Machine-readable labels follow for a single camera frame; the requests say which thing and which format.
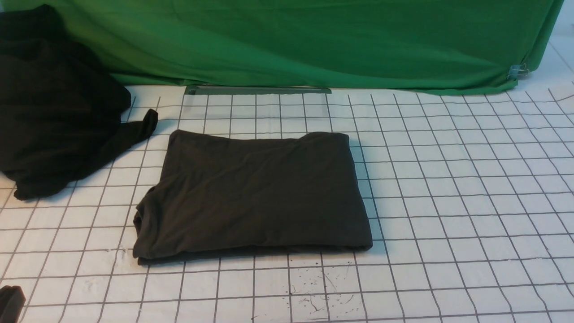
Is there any gray long sleeve shirt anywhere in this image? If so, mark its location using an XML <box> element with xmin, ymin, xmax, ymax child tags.
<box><xmin>132</xmin><ymin>130</ymin><xmax>373</xmax><ymax>265</ymax></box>

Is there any gray metal bar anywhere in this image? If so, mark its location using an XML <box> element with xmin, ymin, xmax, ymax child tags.
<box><xmin>184</xmin><ymin>84</ymin><xmax>332</xmax><ymax>95</ymax></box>

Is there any silver binder clip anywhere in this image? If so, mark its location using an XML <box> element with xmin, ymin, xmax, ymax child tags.
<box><xmin>508</xmin><ymin>63</ymin><xmax>530</xmax><ymax>80</ymax></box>

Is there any black crumpled cloth pile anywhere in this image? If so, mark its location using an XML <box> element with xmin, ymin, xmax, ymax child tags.
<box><xmin>0</xmin><ymin>4</ymin><xmax>158</xmax><ymax>201</ymax></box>

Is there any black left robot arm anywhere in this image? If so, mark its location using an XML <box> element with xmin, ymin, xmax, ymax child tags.
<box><xmin>0</xmin><ymin>285</ymin><xmax>26</xmax><ymax>323</ymax></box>

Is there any green backdrop cloth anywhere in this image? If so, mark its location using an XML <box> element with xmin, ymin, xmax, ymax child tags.
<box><xmin>1</xmin><ymin>0</ymin><xmax>562</xmax><ymax>96</ymax></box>

